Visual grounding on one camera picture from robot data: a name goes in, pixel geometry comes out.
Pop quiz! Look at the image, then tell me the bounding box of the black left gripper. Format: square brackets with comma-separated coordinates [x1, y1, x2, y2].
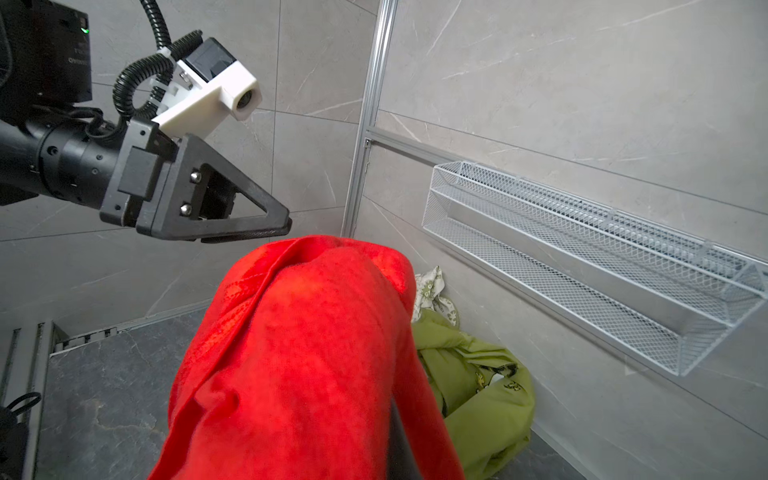
[99, 119, 292, 243]

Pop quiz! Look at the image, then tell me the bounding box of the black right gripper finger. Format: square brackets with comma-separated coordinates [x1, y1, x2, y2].
[386, 400, 423, 480]

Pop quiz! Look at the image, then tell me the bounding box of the red cloth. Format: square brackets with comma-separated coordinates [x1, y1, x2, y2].
[151, 235, 463, 479]

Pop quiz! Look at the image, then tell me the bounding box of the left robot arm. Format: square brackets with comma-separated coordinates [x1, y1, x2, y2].
[1, 1, 292, 243]

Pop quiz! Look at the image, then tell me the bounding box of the green cloth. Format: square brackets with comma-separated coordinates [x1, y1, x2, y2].
[412, 309, 536, 479]

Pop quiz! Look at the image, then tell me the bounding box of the white patterned cloth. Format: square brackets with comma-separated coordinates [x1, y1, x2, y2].
[411, 266, 460, 329]

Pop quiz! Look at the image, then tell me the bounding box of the black corrugated cable hose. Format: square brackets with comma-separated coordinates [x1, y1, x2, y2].
[112, 0, 205, 121]

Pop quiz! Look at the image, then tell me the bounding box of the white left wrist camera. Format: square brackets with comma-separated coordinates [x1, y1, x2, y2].
[152, 37, 262, 138]

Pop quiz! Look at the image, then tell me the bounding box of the white wire mesh basket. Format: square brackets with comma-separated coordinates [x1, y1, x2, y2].
[422, 161, 767, 376]

